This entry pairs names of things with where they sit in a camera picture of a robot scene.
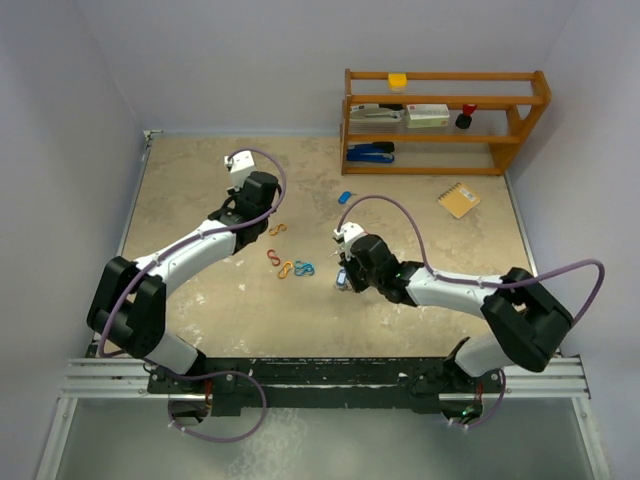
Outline wooden shelf rack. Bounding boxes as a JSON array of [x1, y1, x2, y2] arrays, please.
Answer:
[[340, 70, 552, 176]]

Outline black base frame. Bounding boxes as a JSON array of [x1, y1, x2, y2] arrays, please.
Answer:
[[148, 357, 504, 417]]

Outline blue key tag far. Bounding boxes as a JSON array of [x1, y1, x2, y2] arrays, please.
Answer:
[[338, 191, 355, 205]]

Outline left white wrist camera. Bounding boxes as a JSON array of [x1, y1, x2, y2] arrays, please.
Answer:
[[223, 150, 256, 190]]

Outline yellow block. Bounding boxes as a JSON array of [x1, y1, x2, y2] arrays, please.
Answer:
[[387, 72, 408, 93]]

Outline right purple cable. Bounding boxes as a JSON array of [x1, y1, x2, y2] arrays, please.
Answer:
[[337, 194, 606, 329]]

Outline red S carabiner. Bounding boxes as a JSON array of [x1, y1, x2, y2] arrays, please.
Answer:
[[266, 249, 281, 266]]

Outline white red box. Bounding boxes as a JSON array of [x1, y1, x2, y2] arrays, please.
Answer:
[[404, 104, 450, 129]]

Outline dark blue S carabiner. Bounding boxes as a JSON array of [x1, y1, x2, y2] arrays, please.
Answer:
[[294, 264, 315, 276]]

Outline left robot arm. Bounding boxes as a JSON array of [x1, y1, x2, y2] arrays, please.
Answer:
[[87, 171, 283, 392]]

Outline grey stapler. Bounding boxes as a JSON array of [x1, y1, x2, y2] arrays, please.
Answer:
[[349, 103, 404, 123]]

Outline red black stamp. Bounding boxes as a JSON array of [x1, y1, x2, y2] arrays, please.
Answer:
[[455, 104, 477, 130]]

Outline aluminium rail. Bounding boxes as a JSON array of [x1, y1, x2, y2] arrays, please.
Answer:
[[59, 357, 594, 400]]

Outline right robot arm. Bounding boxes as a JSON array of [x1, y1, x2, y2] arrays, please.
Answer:
[[333, 225, 573, 391]]

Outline orange s carabiner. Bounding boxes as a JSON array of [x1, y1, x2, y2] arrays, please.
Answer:
[[268, 223, 287, 236], [277, 261, 294, 279]]

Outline blue stapler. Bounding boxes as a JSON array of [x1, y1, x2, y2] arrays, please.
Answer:
[[346, 142, 395, 164]]

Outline blue key tag with keys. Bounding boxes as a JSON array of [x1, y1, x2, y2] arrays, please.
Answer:
[[334, 268, 349, 291]]

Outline yellow spiral notebook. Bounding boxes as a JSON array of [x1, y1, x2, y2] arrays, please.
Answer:
[[438, 182, 481, 219]]

